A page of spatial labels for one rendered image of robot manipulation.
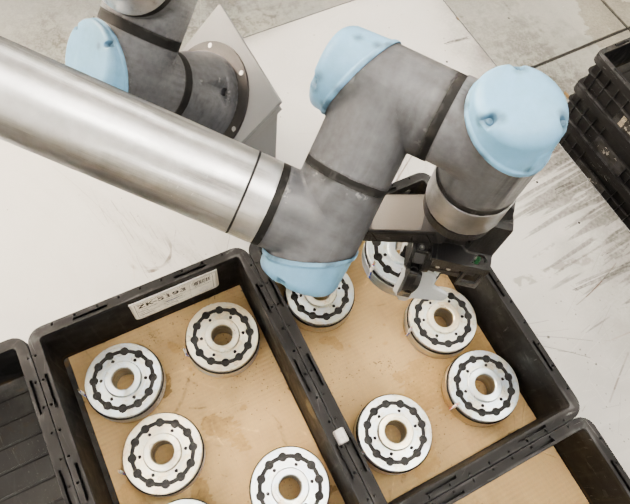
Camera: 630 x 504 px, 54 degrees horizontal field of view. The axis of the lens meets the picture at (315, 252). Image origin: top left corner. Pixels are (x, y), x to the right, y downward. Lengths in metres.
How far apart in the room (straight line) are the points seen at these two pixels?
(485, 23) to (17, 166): 1.85
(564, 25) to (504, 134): 2.26
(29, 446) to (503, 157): 0.71
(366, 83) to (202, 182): 0.15
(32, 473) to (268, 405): 0.32
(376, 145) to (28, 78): 0.27
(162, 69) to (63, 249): 0.40
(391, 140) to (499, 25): 2.12
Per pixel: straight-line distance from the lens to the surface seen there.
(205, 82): 0.97
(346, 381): 0.90
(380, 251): 0.77
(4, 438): 0.94
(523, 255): 1.20
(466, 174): 0.50
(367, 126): 0.49
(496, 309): 0.91
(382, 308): 0.94
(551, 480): 0.96
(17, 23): 2.52
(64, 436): 0.81
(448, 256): 0.64
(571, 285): 1.22
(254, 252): 0.85
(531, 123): 0.47
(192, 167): 0.49
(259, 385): 0.89
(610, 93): 1.76
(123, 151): 0.50
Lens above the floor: 1.70
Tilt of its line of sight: 65 degrees down
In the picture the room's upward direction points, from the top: 11 degrees clockwise
